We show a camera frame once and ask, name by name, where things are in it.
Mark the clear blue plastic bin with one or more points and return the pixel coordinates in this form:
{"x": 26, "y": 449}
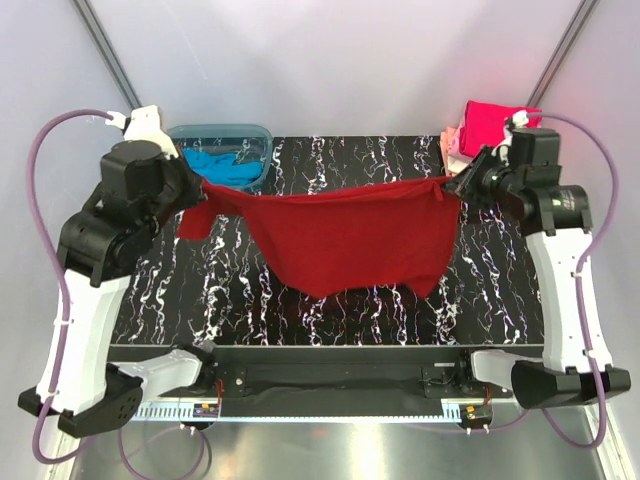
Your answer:
{"x": 248, "y": 142}

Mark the left aluminium frame post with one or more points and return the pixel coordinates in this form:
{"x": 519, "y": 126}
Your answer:
{"x": 106, "y": 51}

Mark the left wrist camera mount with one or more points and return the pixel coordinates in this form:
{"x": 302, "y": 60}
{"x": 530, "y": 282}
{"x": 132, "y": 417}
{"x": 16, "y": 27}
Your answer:
{"x": 144, "y": 123}

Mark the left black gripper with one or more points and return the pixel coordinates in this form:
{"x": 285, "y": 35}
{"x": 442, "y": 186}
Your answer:
{"x": 193, "y": 193}

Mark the folded light pink t shirt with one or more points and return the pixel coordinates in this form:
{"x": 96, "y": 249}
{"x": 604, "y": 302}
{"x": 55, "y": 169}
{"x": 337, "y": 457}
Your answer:
{"x": 450, "y": 141}

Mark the folded salmon t shirt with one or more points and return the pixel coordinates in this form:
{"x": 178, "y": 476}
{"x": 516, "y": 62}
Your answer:
{"x": 454, "y": 162}

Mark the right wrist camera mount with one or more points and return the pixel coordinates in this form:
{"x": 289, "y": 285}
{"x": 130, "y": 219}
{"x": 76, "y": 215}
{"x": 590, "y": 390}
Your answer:
{"x": 520, "y": 119}

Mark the dark red t shirt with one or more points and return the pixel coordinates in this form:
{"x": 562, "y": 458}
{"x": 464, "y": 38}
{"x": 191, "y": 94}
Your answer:
{"x": 399, "y": 233}

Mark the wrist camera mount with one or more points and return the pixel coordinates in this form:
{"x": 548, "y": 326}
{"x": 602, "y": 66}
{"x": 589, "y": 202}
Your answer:
{"x": 520, "y": 119}
{"x": 144, "y": 123}

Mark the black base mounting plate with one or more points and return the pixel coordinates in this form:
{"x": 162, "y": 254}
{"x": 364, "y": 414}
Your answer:
{"x": 383, "y": 383}

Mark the blue t shirt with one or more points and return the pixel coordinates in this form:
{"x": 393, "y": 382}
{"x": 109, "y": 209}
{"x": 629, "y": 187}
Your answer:
{"x": 223, "y": 169}

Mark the folded magenta t shirt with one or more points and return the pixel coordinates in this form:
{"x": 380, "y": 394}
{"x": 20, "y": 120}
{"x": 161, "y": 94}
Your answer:
{"x": 483, "y": 124}

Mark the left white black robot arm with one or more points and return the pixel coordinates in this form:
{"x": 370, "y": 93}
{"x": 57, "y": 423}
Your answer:
{"x": 96, "y": 258}

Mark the aluminium frame post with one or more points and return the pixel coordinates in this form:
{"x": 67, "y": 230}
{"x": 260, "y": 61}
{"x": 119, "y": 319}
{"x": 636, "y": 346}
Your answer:
{"x": 106, "y": 51}
{"x": 568, "y": 40}

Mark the black marble pattern mat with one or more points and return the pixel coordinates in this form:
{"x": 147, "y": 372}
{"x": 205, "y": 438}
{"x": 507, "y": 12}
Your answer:
{"x": 221, "y": 289}

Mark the folded white t shirt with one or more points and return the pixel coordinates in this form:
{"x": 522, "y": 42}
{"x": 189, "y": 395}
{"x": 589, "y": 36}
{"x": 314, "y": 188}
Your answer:
{"x": 454, "y": 165}

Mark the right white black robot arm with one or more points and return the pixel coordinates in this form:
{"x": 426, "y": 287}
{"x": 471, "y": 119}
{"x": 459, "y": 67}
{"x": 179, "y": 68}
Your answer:
{"x": 575, "y": 357}

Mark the right aluminium frame post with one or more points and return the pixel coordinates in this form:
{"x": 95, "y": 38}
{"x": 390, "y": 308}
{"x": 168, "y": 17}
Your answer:
{"x": 568, "y": 40}

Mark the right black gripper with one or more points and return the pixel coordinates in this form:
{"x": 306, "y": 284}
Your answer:
{"x": 464, "y": 185}

